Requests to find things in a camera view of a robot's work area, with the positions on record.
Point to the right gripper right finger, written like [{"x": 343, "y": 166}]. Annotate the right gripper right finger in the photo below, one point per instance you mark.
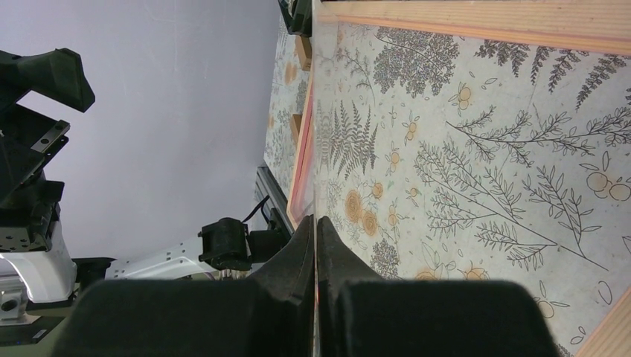
[{"x": 364, "y": 314}]

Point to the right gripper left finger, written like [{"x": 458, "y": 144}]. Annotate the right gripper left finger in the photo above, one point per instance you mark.
[{"x": 269, "y": 313}]

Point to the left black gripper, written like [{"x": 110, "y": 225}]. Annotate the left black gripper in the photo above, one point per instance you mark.
[{"x": 29, "y": 141}]

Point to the wooden picture frame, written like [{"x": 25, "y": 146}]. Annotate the wooden picture frame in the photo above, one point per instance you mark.
[{"x": 305, "y": 148}]

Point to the floral patterned table mat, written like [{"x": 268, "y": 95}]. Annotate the floral patterned table mat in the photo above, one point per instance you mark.
[{"x": 468, "y": 157}]

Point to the small wooden block lower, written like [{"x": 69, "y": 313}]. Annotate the small wooden block lower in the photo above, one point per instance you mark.
[{"x": 295, "y": 127}]

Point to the small wooden block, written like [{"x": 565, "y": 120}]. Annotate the small wooden block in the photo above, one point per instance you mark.
[
  {"x": 303, "y": 49},
  {"x": 295, "y": 127}
]

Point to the black poker chip case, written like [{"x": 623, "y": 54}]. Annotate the black poker chip case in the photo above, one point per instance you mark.
[{"x": 297, "y": 16}]

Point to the small wooden block upper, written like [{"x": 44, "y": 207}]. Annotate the small wooden block upper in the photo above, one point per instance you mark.
[{"x": 303, "y": 49}]

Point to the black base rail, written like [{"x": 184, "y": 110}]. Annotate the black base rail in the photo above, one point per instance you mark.
[{"x": 275, "y": 207}]

